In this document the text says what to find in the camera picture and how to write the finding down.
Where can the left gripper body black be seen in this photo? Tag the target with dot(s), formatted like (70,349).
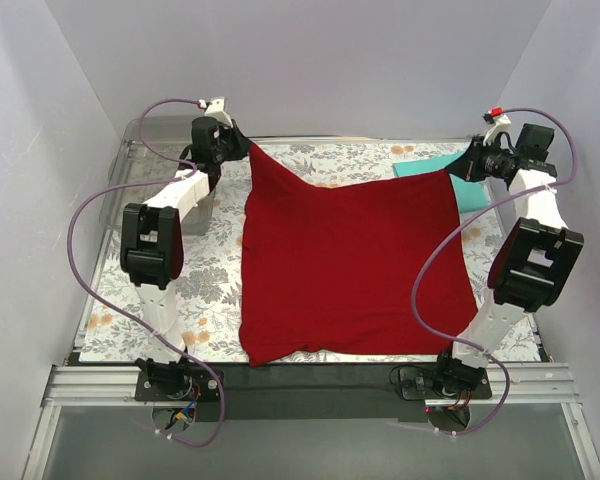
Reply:
(235,142)

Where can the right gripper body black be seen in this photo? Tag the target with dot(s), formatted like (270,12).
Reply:
(470,162)

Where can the red t shirt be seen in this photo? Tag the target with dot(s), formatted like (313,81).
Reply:
(366,269)

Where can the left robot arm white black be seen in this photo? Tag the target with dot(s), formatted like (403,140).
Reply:
(152,250)

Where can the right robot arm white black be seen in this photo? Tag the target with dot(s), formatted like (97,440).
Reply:
(534,262)

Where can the clear plastic bin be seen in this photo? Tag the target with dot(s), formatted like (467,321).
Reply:
(147,152)

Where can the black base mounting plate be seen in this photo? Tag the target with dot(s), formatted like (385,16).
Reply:
(303,391)

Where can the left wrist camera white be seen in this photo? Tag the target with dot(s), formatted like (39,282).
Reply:
(216,108)

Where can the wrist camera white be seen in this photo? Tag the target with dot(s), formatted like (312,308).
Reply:
(498,122)
(216,108)

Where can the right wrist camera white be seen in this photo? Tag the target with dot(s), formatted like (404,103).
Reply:
(498,122)

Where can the aluminium frame rail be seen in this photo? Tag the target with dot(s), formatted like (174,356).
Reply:
(532,427)

